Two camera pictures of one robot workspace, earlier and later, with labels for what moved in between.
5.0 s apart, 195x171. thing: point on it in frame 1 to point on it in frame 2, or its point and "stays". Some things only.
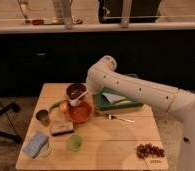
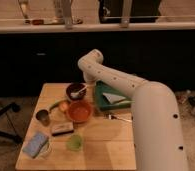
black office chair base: (15, 108) stays
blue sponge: (34, 144) stays
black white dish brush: (75, 102) to (76, 94)
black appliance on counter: (141, 11) stays
